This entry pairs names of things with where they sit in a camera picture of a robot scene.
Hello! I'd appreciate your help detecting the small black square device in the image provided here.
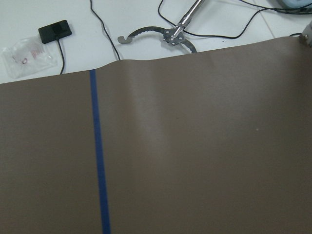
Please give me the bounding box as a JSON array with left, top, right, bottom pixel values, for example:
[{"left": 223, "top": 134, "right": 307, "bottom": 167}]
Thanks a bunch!
[{"left": 38, "top": 20, "right": 72, "bottom": 44}]

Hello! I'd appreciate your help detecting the brown paper table mat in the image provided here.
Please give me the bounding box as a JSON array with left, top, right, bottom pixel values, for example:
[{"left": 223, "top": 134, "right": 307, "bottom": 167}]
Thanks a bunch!
[{"left": 0, "top": 37, "right": 312, "bottom": 234}]

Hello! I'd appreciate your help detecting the pink green stick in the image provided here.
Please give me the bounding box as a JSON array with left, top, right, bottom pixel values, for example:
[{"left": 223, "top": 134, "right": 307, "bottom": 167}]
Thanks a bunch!
[{"left": 117, "top": 0, "right": 205, "bottom": 53}]

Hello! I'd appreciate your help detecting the black device cable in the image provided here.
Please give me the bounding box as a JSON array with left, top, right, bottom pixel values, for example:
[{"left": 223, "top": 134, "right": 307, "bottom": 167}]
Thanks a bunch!
[{"left": 57, "top": 39, "right": 66, "bottom": 75}]

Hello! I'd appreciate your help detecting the clear plastic bag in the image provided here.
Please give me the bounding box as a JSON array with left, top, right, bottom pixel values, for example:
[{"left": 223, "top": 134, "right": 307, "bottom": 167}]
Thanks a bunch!
[{"left": 0, "top": 36, "right": 57, "bottom": 79}]

